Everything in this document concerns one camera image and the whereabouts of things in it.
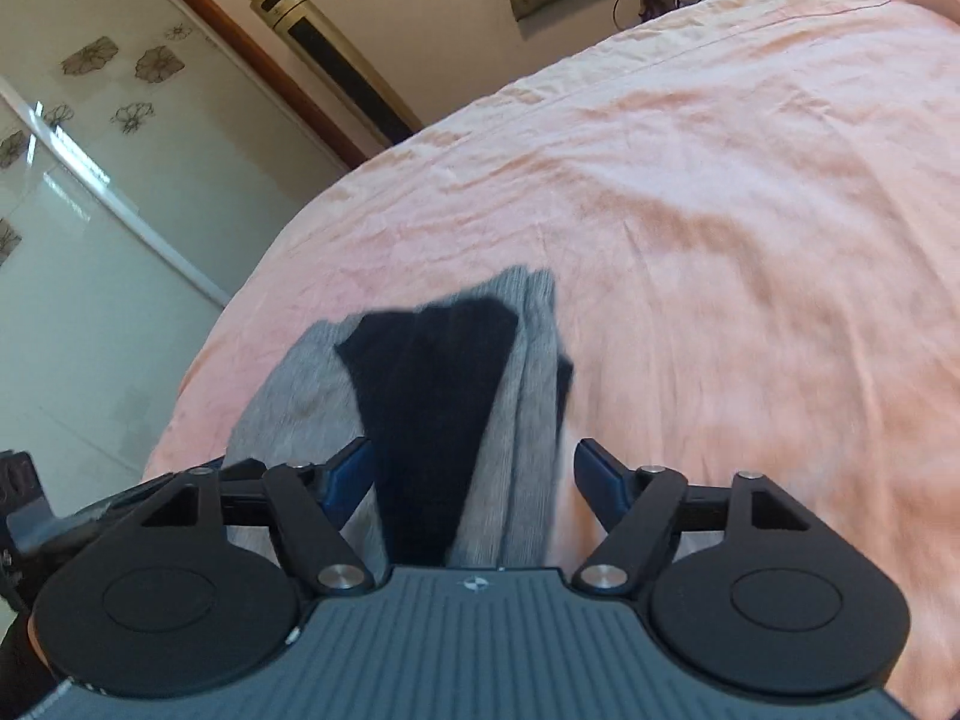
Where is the grey and navy sweater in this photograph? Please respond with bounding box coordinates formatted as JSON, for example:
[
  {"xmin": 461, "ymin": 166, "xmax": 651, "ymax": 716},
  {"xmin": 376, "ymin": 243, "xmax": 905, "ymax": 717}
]
[{"xmin": 223, "ymin": 264, "xmax": 575, "ymax": 569}]

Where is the glass door with flower decals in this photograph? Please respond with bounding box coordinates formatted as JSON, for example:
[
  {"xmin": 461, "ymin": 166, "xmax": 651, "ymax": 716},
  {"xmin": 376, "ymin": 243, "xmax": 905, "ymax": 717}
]
[{"xmin": 0, "ymin": 0, "xmax": 351, "ymax": 492}]

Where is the pink bed sheet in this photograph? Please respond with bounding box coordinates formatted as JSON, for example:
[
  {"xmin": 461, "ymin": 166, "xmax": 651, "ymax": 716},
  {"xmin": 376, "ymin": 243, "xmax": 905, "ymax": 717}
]
[{"xmin": 142, "ymin": 0, "xmax": 960, "ymax": 720}]

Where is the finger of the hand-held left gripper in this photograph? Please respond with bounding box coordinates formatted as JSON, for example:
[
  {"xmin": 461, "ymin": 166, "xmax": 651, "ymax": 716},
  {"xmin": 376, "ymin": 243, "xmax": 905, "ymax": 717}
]
[{"xmin": 56, "ymin": 457, "xmax": 265, "ymax": 526}]

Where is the wooden door frame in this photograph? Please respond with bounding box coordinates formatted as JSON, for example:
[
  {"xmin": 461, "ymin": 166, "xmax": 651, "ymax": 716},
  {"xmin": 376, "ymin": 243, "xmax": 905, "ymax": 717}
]
[{"xmin": 120, "ymin": 0, "xmax": 370, "ymax": 170}]

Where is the gold tower fan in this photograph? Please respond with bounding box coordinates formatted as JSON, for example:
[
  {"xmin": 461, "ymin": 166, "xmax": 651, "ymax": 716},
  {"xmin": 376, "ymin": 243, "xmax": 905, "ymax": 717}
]
[{"xmin": 249, "ymin": 0, "xmax": 425, "ymax": 148}]

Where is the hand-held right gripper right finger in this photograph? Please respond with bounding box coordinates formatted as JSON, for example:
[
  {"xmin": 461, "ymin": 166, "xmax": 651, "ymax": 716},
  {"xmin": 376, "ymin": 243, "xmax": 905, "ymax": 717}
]
[{"xmin": 571, "ymin": 438, "xmax": 816, "ymax": 596}]

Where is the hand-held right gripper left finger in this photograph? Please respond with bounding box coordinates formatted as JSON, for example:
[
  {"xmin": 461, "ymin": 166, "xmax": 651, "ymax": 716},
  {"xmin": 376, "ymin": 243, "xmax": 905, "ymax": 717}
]
[{"xmin": 133, "ymin": 436, "xmax": 375, "ymax": 596}]

